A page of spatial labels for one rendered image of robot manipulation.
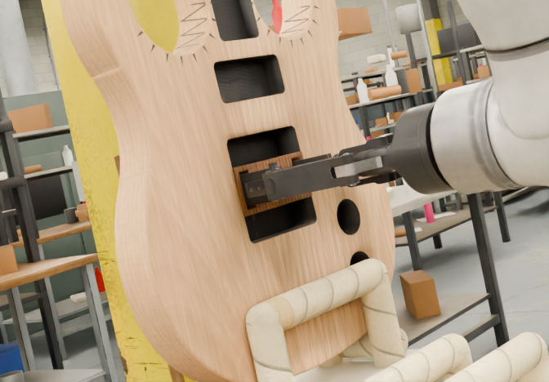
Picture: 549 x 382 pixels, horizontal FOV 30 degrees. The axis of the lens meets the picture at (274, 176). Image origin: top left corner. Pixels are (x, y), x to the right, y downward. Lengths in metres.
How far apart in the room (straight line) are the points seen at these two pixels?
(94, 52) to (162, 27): 1.11
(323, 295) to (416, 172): 0.18
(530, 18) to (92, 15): 0.37
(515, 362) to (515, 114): 0.25
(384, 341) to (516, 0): 0.44
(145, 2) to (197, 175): 1.09
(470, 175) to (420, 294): 4.13
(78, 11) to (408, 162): 0.31
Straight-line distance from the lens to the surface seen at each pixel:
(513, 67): 0.75
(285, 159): 1.00
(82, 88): 2.10
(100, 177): 2.10
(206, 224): 0.91
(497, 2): 0.72
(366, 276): 1.01
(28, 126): 7.68
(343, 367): 1.09
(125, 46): 0.89
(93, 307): 5.30
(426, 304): 4.94
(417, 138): 0.83
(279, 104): 1.01
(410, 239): 7.41
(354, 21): 4.45
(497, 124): 0.78
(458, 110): 0.81
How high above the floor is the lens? 1.37
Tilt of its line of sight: 3 degrees down
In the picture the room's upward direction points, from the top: 12 degrees counter-clockwise
